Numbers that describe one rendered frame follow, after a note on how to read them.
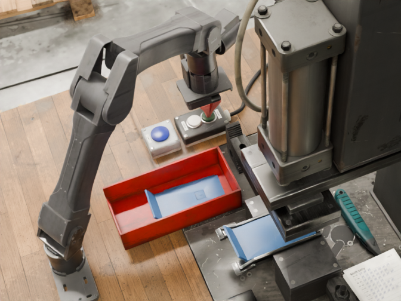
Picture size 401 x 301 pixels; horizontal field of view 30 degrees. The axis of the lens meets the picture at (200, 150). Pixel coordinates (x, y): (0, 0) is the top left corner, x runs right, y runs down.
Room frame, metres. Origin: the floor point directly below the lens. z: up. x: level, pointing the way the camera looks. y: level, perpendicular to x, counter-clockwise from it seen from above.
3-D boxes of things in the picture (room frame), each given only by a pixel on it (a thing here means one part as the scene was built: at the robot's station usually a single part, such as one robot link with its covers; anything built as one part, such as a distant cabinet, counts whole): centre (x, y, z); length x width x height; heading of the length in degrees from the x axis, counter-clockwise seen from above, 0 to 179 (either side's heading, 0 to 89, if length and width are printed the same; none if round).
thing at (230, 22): (1.06, -0.05, 1.15); 0.12 x 0.09 x 0.12; 133
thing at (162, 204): (0.84, 0.04, 0.92); 0.15 x 0.07 x 0.03; 102
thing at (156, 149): (1.00, 0.08, 0.90); 0.07 x 0.07 x 0.06; 15
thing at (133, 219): (0.83, 0.07, 0.93); 0.25 x 0.12 x 0.06; 105
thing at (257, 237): (0.69, -0.11, 1.00); 0.15 x 0.07 x 0.03; 106
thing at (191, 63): (1.03, -0.03, 1.12); 0.07 x 0.06 x 0.07; 133
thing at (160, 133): (1.00, 0.08, 0.93); 0.04 x 0.04 x 0.02
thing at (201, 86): (1.02, -0.03, 1.06); 0.10 x 0.07 x 0.07; 105
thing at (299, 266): (0.68, -0.14, 0.98); 0.20 x 0.10 x 0.01; 15
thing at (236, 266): (0.64, -0.07, 0.98); 0.07 x 0.02 x 0.01; 105
